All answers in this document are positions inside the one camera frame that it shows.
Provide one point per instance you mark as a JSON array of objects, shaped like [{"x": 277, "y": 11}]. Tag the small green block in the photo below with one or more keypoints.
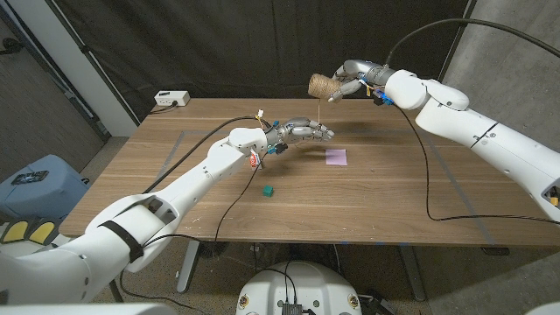
[{"x": 268, "y": 191}]

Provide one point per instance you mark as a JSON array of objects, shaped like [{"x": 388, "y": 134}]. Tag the brown twine spool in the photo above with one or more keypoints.
[{"x": 321, "y": 86}]

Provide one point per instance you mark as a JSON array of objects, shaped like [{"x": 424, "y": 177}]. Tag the white power box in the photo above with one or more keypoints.
[{"x": 171, "y": 98}]

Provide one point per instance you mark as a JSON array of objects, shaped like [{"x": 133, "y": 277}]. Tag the black backdrop curtain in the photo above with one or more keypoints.
[{"x": 262, "y": 44}]

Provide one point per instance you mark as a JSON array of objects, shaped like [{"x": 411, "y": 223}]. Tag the black wall rail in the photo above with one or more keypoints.
[{"x": 89, "y": 116}]

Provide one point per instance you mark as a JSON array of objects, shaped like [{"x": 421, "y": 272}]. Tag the black wall hook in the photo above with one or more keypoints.
[{"x": 11, "y": 45}]

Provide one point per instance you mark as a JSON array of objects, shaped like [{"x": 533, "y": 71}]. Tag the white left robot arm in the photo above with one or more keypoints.
[{"x": 140, "y": 223}]

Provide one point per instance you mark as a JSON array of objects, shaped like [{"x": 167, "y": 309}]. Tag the black backdrop stand pole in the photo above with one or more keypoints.
[
  {"x": 456, "y": 44},
  {"x": 109, "y": 84}
]

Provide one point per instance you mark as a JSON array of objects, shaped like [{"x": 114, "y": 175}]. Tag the grey table leg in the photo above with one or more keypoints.
[
  {"x": 188, "y": 267},
  {"x": 412, "y": 273}
]

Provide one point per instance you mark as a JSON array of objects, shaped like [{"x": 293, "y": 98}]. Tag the white red toothpaste tube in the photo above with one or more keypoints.
[{"x": 255, "y": 161}]

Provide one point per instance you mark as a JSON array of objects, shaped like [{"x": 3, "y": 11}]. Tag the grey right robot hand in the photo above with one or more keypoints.
[{"x": 367, "y": 73}]

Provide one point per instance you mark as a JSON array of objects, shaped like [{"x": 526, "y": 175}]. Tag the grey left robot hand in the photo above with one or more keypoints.
[{"x": 302, "y": 130}]

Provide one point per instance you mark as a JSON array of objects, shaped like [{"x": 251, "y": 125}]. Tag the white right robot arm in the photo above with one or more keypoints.
[{"x": 481, "y": 131}]

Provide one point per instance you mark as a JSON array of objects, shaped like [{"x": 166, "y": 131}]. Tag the pink sticky note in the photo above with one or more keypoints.
[{"x": 336, "y": 157}]

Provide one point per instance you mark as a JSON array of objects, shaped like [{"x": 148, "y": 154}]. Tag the yellow black foot pedal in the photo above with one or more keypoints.
[
  {"x": 15, "y": 231},
  {"x": 42, "y": 230}
]

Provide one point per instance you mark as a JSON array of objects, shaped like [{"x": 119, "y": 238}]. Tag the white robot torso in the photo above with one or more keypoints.
[{"x": 302, "y": 284}]

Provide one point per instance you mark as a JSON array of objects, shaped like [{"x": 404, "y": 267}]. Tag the black torso port module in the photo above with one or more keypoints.
[{"x": 291, "y": 309}]

